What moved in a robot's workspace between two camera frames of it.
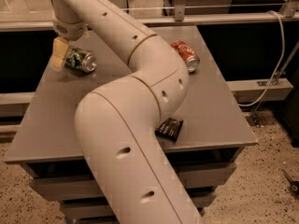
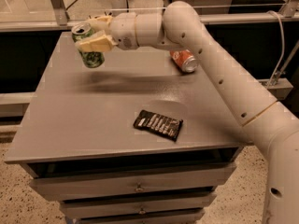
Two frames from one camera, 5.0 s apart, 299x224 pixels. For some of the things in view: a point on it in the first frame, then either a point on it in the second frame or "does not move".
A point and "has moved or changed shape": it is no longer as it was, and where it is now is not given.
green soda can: (81, 60) has moved or changed shape
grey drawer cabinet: (204, 126) does not move
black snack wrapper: (169, 129) does not move
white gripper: (69, 29) → (123, 30)
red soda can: (190, 58) does not move
